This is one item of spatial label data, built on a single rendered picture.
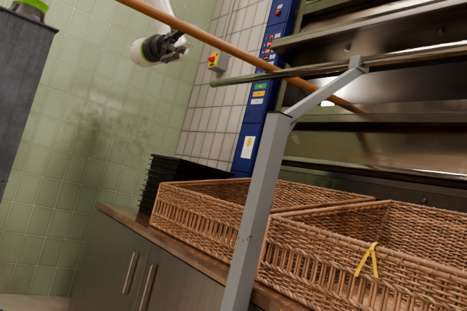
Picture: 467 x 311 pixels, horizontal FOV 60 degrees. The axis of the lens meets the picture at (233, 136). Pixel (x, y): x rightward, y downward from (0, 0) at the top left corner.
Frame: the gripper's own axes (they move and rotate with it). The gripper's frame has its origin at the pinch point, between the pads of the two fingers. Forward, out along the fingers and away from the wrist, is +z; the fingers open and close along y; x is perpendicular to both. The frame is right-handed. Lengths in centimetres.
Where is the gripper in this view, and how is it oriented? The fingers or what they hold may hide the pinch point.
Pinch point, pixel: (187, 37)
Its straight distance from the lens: 129.1
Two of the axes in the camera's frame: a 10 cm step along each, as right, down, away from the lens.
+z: 5.6, 0.3, -8.3
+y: -2.4, 9.6, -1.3
